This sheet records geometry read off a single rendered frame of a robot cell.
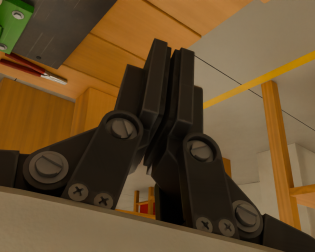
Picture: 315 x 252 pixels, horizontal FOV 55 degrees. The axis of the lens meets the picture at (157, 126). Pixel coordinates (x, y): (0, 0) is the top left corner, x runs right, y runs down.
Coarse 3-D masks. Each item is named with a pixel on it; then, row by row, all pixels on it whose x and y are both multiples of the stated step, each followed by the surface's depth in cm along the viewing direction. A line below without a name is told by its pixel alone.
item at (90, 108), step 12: (84, 96) 82; (96, 96) 81; (108, 96) 84; (84, 108) 79; (96, 108) 80; (108, 108) 82; (72, 120) 84; (84, 120) 77; (96, 120) 79; (72, 132) 81
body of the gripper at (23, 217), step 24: (0, 192) 6; (24, 192) 6; (0, 216) 5; (24, 216) 5; (48, 216) 6; (72, 216) 6; (96, 216) 6; (120, 216) 6; (0, 240) 5; (24, 240) 5; (48, 240) 5; (72, 240) 5; (96, 240) 5; (120, 240) 6; (144, 240) 6; (168, 240) 6; (192, 240) 6; (216, 240) 6; (240, 240) 7
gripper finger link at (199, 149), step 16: (192, 144) 9; (208, 144) 9; (192, 160) 8; (208, 160) 9; (192, 176) 8; (208, 176) 8; (224, 176) 8; (160, 192) 10; (192, 192) 8; (208, 192) 8; (224, 192) 8; (160, 208) 10; (192, 208) 7; (208, 208) 8; (224, 208) 8; (192, 224) 7; (208, 224) 7; (224, 224) 7
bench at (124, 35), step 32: (128, 0) 54; (160, 0) 54; (192, 0) 54; (224, 0) 54; (96, 32) 62; (128, 32) 62; (160, 32) 62; (192, 32) 62; (0, 64) 73; (64, 64) 73; (96, 64) 72
